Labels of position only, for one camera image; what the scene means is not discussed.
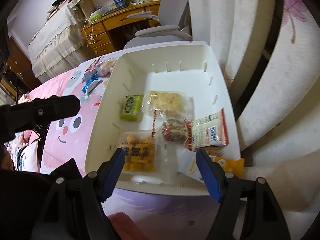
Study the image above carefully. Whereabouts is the blue white snack packet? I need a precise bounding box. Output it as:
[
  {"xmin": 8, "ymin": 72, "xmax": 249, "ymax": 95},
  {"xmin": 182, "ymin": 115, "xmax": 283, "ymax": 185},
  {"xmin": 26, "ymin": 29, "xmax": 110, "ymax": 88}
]
[{"xmin": 82, "ymin": 76, "xmax": 101, "ymax": 98}]

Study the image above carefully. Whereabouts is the orange white snack packet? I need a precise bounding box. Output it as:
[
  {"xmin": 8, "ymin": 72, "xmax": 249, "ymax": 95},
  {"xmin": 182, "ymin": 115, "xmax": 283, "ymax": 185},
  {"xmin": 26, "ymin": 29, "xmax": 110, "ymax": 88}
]
[{"xmin": 177, "ymin": 150, "xmax": 245, "ymax": 183}]

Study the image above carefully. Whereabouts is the yellow fried snack bag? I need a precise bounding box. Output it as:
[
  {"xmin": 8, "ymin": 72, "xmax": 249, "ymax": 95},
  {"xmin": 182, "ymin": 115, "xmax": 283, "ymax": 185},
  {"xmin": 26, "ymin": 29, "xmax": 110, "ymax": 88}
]
[{"xmin": 117, "ymin": 130, "xmax": 157, "ymax": 173}]

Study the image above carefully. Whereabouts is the red white barcode packet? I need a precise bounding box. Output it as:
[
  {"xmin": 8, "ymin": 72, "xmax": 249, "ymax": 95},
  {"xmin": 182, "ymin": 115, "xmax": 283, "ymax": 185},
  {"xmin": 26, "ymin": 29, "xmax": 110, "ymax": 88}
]
[{"xmin": 187, "ymin": 108, "xmax": 229, "ymax": 150}]

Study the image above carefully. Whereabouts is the round nut cake packet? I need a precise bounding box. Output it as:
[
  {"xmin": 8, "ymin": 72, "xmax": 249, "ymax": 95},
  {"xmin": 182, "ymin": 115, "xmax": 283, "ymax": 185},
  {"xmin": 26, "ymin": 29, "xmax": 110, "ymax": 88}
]
[{"xmin": 161, "ymin": 118, "xmax": 188, "ymax": 145}]

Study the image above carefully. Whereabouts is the green snack packet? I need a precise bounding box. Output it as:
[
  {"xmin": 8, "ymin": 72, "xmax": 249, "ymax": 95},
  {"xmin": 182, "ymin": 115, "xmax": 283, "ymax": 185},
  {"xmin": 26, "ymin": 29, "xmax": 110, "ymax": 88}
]
[{"xmin": 120, "ymin": 94, "xmax": 143, "ymax": 122}]

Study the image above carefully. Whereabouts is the clear rice cracker packet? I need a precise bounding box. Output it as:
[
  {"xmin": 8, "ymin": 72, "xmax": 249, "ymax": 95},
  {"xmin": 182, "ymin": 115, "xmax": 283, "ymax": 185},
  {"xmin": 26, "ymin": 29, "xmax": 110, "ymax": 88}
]
[{"xmin": 141, "ymin": 90, "xmax": 194, "ymax": 120}]

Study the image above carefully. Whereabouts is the blueberry pastry packet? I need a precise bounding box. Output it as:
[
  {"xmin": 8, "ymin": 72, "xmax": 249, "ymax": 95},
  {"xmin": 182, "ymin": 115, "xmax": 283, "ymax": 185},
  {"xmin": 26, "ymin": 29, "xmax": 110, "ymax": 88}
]
[{"xmin": 95, "ymin": 59, "xmax": 117, "ymax": 77}]

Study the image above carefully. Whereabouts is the white plastic storage bin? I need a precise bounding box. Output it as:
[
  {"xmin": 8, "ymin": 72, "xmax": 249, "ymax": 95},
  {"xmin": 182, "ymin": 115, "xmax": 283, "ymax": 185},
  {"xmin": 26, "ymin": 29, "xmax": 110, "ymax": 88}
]
[{"xmin": 84, "ymin": 42, "xmax": 240, "ymax": 196}]

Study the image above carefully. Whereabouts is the green tissue pack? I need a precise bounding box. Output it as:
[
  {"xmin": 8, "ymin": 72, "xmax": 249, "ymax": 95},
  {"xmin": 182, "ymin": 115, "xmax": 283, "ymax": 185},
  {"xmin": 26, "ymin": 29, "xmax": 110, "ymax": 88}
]
[{"xmin": 88, "ymin": 13, "xmax": 101, "ymax": 24}]

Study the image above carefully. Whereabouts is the wooden desk with drawers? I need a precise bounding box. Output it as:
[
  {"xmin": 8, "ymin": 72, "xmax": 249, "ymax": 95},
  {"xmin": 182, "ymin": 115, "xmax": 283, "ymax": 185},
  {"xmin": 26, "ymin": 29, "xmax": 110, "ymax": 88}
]
[{"xmin": 81, "ymin": 1, "xmax": 160, "ymax": 56}]

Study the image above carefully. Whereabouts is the white floral curtain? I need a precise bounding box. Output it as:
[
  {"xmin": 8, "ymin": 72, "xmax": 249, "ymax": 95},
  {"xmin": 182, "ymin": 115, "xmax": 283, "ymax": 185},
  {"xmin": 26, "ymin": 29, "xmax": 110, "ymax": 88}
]
[{"xmin": 189, "ymin": 0, "xmax": 319, "ymax": 239}]

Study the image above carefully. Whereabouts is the grey office chair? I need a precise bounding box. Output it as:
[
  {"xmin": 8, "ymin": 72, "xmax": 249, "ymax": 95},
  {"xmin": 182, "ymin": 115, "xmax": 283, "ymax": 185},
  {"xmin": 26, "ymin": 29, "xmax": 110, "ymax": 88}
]
[{"xmin": 124, "ymin": 0, "xmax": 193, "ymax": 49}]

